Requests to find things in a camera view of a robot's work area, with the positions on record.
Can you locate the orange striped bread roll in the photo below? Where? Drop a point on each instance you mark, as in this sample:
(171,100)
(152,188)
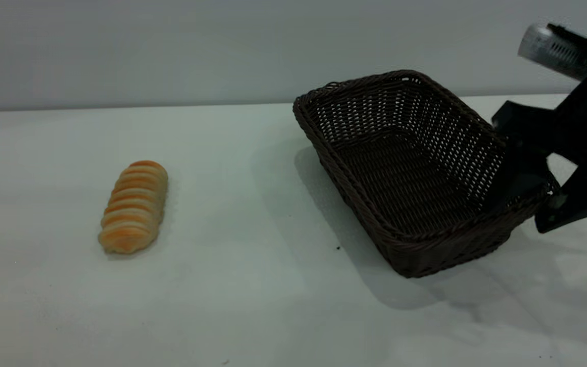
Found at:
(133,209)

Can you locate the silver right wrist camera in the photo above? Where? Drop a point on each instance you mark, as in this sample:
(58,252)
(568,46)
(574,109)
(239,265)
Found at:
(545,50)

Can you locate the dark brown wicker basket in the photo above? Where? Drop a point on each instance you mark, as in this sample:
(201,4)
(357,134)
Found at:
(416,183)

